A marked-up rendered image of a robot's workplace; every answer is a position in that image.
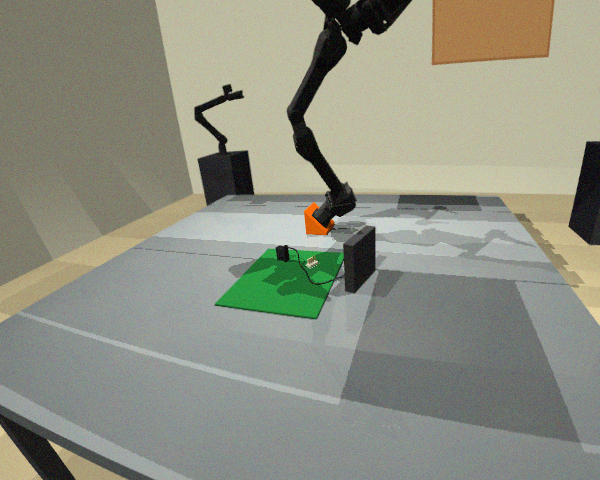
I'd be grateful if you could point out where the green circuit board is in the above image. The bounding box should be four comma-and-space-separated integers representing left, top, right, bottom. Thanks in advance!
215, 249, 344, 319

